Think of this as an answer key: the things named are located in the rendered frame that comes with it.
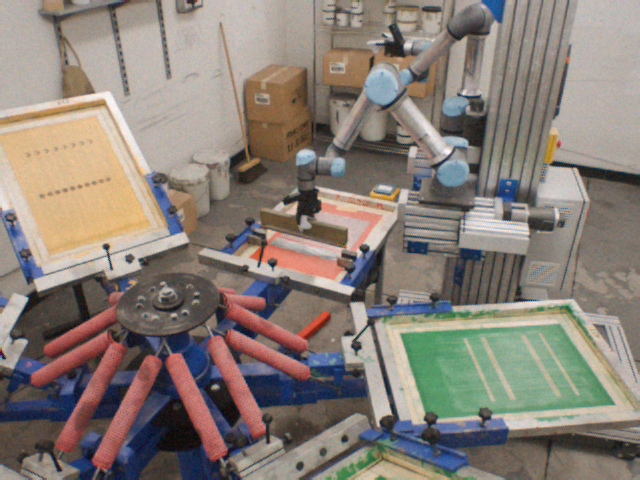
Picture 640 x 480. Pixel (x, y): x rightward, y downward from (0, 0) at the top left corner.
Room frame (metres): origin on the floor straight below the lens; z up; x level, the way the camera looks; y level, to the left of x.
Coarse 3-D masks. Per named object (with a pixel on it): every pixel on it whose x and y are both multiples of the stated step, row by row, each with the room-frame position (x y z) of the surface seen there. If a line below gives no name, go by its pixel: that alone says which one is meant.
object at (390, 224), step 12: (324, 192) 2.68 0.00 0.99; (336, 192) 2.67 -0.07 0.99; (360, 204) 2.59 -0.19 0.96; (372, 204) 2.56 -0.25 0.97; (384, 204) 2.54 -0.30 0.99; (396, 204) 2.54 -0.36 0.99; (396, 216) 2.41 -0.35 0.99; (384, 228) 2.30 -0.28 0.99; (372, 240) 2.19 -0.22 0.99; (384, 240) 2.23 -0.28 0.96; (240, 252) 2.13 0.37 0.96; (312, 276) 1.91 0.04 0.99
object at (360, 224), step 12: (348, 216) 2.47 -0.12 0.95; (360, 216) 2.47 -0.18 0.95; (372, 216) 2.47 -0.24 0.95; (348, 228) 2.36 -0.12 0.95; (360, 228) 2.36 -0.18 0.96; (372, 228) 2.36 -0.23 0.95; (348, 240) 2.25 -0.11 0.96; (360, 240) 2.25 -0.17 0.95; (300, 264) 2.05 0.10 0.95; (312, 264) 2.05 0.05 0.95; (324, 264) 2.05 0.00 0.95; (336, 264) 2.05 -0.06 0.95; (324, 276) 1.96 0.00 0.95; (336, 276) 1.96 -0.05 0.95
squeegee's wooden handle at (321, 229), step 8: (264, 208) 2.21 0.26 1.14; (264, 216) 2.19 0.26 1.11; (272, 216) 2.17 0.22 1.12; (280, 216) 2.15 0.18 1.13; (288, 216) 2.14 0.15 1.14; (264, 224) 2.19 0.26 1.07; (272, 224) 2.17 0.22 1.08; (280, 224) 2.16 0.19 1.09; (288, 224) 2.14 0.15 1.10; (296, 224) 2.12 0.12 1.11; (312, 224) 2.09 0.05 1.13; (320, 224) 2.08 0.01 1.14; (328, 224) 2.07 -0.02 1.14; (304, 232) 2.11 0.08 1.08; (312, 232) 2.09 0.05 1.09; (320, 232) 2.08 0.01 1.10; (328, 232) 2.06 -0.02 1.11; (336, 232) 2.04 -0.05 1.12; (344, 232) 2.03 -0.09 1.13; (336, 240) 2.04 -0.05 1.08; (344, 240) 2.03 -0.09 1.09
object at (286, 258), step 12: (324, 204) 2.60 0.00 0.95; (324, 216) 2.47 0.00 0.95; (336, 216) 2.48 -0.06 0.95; (300, 240) 2.25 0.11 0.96; (312, 240) 2.25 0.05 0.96; (264, 252) 2.15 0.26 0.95; (276, 252) 2.15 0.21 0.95; (288, 252) 2.15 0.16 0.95; (276, 264) 2.05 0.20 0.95; (288, 264) 2.05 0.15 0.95
